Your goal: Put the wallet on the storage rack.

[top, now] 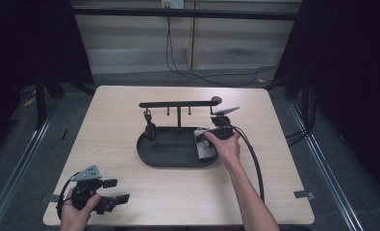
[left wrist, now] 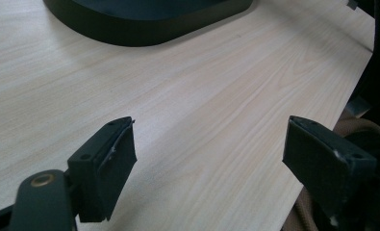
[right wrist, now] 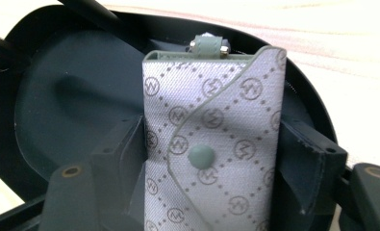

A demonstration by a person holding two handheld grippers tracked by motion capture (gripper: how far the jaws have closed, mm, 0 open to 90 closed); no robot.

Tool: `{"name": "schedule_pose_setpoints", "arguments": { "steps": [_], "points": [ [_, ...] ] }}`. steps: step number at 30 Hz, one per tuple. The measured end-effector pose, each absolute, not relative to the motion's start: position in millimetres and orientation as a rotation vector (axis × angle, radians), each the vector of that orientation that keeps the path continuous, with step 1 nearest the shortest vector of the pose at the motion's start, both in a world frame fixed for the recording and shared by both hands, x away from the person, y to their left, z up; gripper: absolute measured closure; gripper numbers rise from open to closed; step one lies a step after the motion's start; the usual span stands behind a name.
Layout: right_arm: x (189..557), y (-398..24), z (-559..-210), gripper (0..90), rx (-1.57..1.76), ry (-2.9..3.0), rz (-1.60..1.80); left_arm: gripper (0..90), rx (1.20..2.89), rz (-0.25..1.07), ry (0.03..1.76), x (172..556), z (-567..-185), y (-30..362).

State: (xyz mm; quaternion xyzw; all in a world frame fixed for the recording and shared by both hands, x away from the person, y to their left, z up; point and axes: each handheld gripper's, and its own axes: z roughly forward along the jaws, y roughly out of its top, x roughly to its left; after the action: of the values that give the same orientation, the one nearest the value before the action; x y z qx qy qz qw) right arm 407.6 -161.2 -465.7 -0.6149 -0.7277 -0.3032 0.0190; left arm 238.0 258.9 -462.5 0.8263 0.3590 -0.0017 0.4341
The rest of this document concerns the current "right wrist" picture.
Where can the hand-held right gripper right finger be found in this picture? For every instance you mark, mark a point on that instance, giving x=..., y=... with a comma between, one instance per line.
x=309, y=170

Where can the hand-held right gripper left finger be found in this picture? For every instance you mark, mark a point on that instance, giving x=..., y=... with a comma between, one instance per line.
x=123, y=160

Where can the grey patterned key pouch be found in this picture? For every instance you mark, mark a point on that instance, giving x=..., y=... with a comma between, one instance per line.
x=222, y=134

